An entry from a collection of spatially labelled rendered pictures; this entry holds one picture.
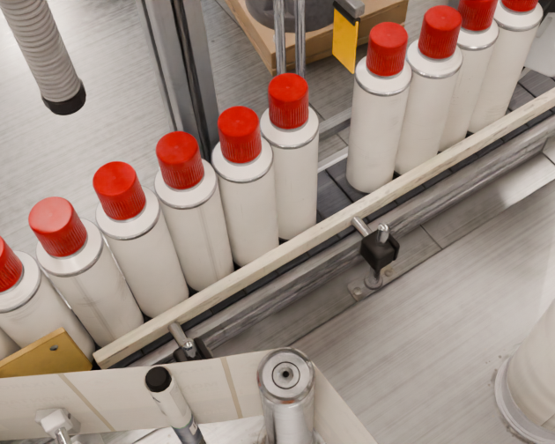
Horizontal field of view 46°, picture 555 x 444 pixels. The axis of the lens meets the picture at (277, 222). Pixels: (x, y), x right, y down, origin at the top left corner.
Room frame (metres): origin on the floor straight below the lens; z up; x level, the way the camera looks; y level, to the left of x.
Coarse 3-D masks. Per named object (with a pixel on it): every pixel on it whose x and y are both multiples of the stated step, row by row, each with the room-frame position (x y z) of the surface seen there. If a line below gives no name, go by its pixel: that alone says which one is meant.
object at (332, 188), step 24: (528, 72) 0.57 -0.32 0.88; (528, 96) 0.53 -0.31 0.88; (336, 168) 0.44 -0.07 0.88; (456, 168) 0.43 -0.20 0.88; (336, 192) 0.41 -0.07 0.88; (408, 192) 0.40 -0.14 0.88; (336, 240) 0.35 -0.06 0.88; (288, 264) 0.32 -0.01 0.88; (216, 312) 0.27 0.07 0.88; (168, 336) 0.25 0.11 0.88; (120, 360) 0.23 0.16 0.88
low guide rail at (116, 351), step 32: (544, 96) 0.49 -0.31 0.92; (512, 128) 0.46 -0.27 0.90; (448, 160) 0.42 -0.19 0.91; (384, 192) 0.38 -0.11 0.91; (320, 224) 0.35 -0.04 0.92; (288, 256) 0.32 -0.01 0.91; (224, 288) 0.28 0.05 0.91; (160, 320) 0.25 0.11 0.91; (96, 352) 0.22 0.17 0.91; (128, 352) 0.23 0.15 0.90
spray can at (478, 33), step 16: (464, 0) 0.47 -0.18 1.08; (480, 0) 0.46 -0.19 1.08; (496, 0) 0.46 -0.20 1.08; (464, 16) 0.46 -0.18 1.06; (480, 16) 0.46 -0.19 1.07; (464, 32) 0.46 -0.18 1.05; (480, 32) 0.46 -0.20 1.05; (496, 32) 0.46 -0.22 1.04; (464, 48) 0.45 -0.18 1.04; (480, 48) 0.45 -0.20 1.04; (464, 64) 0.45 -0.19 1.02; (480, 64) 0.45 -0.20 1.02; (464, 80) 0.45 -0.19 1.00; (480, 80) 0.45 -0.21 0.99; (464, 96) 0.45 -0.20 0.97; (448, 112) 0.45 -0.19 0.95; (464, 112) 0.45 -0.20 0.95; (448, 128) 0.45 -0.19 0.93; (464, 128) 0.45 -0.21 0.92; (448, 144) 0.45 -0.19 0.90
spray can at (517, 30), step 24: (504, 0) 0.49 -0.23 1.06; (528, 0) 0.48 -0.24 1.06; (504, 24) 0.48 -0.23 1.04; (528, 24) 0.47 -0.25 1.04; (504, 48) 0.47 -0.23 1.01; (528, 48) 0.48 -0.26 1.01; (504, 72) 0.47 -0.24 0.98; (480, 96) 0.48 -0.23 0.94; (504, 96) 0.47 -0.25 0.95; (480, 120) 0.47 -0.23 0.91
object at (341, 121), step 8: (344, 112) 0.45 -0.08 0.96; (328, 120) 0.44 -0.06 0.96; (336, 120) 0.44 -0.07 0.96; (344, 120) 0.44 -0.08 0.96; (320, 128) 0.43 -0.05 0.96; (328, 128) 0.43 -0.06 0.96; (336, 128) 0.43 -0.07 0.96; (344, 128) 0.44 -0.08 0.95; (320, 136) 0.42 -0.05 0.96; (328, 136) 0.43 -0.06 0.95
